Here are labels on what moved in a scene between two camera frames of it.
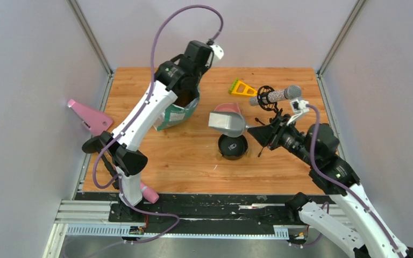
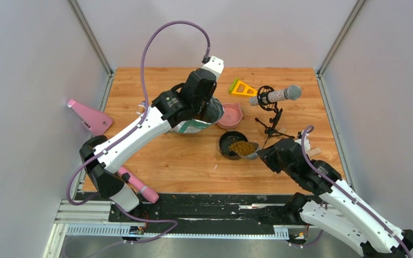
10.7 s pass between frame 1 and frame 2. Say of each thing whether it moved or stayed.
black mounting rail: stayed
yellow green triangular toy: stayed
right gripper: moved
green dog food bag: moved
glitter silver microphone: stayed
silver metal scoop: moved
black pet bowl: stayed
